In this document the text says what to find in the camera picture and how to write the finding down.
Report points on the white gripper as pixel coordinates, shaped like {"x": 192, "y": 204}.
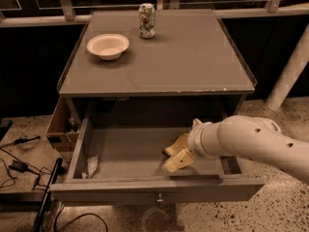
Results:
{"x": 195, "y": 140}

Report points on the yellow sponge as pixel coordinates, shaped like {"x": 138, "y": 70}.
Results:
{"x": 179, "y": 143}

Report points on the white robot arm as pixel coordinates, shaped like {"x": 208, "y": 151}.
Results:
{"x": 255, "y": 138}

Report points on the metal drawer knob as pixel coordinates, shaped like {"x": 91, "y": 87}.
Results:
{"x": 159, "y": 200}

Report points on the grey cabinet with counter top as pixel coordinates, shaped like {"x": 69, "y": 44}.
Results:
{"x": 190, "y": 68}

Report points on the grey open top drawer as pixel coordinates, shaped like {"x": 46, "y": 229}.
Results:
{"x": 130, "y": 154}

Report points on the crumpled white paper scrap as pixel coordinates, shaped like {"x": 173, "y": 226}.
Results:
{"x": 91, "y": 167}

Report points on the white bowl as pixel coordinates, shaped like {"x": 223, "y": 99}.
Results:
{"x": 108, "y": 46}

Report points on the brown cardboard box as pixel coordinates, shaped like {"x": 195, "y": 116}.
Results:
{"x": 59, "y": 134}

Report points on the black pole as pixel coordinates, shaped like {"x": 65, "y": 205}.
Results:
{"x": 46, "y": 196}

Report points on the printed drink can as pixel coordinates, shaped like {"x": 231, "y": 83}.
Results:
{"x": 146, "y": 20}

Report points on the black tool on floor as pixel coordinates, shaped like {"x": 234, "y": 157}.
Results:
{"x": 19, "y": 141}

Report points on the black power adapter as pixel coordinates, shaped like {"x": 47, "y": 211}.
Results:
{"x": 18, "y": 166}

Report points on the metal railing frame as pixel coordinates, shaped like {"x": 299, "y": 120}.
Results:
{"x": 67, "y": 7}

